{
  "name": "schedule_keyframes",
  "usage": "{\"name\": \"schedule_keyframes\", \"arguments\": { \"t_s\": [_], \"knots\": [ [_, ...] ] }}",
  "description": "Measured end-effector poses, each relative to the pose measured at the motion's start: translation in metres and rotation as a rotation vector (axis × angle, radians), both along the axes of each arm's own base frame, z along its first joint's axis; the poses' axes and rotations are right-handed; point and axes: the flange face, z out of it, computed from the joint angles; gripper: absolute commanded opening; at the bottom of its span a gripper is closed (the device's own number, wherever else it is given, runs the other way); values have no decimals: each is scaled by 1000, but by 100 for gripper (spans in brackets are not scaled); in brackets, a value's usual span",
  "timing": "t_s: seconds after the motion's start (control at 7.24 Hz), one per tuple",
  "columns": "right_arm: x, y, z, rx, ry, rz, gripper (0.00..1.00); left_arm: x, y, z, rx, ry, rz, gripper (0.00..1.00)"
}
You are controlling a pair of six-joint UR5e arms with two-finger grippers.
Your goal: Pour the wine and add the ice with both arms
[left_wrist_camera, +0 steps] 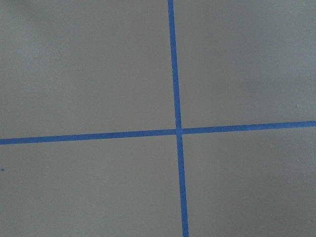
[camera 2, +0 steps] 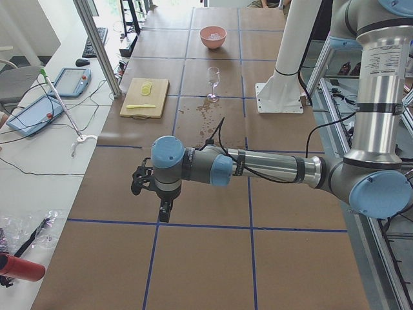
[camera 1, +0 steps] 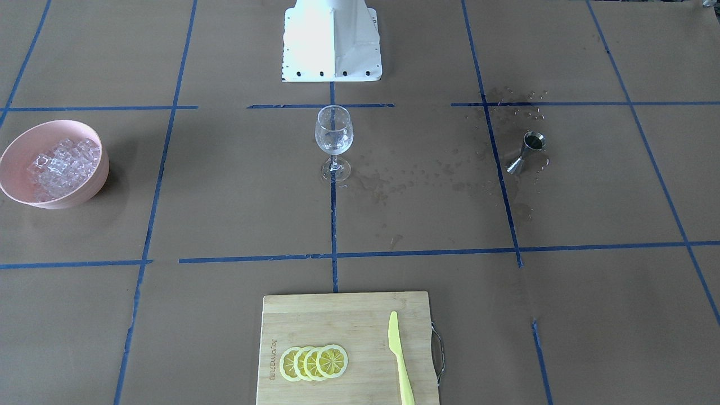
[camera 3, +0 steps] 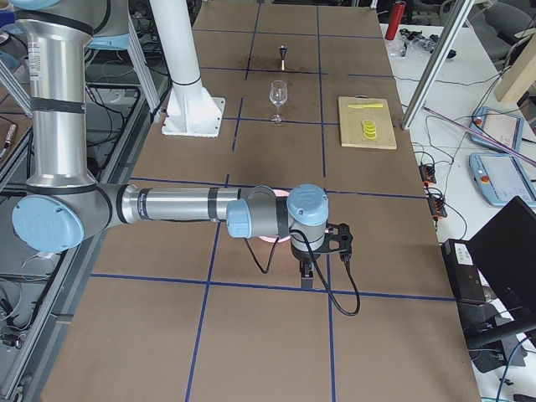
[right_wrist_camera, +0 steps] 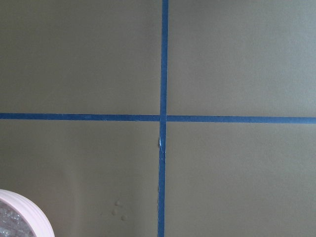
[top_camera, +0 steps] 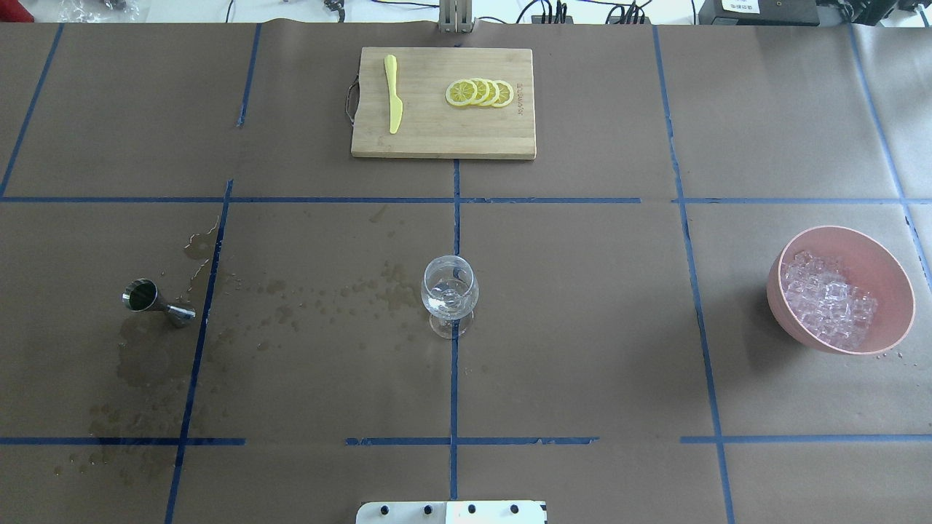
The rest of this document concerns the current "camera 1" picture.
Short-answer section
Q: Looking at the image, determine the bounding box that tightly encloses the steel cocktail jigger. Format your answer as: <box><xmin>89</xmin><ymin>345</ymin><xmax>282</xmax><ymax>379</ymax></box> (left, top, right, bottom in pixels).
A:
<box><xmin>506</xmin><ymin>131</ymin><xmax>547</xmax><ymax>175</ymax></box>

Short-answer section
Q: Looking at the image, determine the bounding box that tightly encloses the clear wine glass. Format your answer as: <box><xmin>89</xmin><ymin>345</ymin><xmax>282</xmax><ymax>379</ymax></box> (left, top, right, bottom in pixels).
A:
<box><xmin>314</xmin><ymin>105</ymin><xmax>354</xmax><ymax>183</ymax></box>

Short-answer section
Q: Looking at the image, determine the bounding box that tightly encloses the pile of clear ice cubes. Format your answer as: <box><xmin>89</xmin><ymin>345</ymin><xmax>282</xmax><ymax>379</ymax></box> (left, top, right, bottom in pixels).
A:
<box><xmin>26</xmin><ymin>138</ymin><xmax>101</xmax><ymax>202</ymax></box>

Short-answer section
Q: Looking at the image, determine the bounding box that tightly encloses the bamboo cutting board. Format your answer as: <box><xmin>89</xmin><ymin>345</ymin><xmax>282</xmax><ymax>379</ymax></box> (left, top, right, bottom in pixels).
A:
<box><xmin>255</xmin><ymin>291</ymin><xmax>440</xmax><ymax>404</ymax></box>

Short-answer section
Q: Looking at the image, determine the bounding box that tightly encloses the yellow plastic knife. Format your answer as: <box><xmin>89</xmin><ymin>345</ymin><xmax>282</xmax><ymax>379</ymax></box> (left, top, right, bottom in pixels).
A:
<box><xmin>388</xmin><ymin>311</ymin><xmax>416</xmax><ymax>404</ymax></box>

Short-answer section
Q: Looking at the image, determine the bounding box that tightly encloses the lemon slice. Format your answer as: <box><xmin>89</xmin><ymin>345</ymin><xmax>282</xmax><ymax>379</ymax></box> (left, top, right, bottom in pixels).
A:
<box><xmin>293</xmin><ymin>346</ymin><xmax>314</xmax><ymax>381</ymax></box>
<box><xmin>316</xmin><ymin>344</ymin><xmax>349</xmax><ymax>379</ymax></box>
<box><xmin>303</xmin><ymin>348</ymin><xmax>326</xmax><ymax>381</ymax></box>
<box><xmin>280</xmin><ymin>346</ymin><xmax>301</xmax><ymax>382</ymax></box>

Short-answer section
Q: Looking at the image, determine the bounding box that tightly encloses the pink bowl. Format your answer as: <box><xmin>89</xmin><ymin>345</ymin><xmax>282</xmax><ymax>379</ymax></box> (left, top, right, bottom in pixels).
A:
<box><xmin>2</xmin><ymin>120</ymin><xmax>110</xmax><ymax>209</ymax></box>

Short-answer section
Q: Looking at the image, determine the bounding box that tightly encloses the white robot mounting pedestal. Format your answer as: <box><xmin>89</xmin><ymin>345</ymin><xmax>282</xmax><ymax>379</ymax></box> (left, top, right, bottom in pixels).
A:
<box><xmin>281</xmin><ymin>1</ymin><xmax>383</xmax><ymax>83</ymax></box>

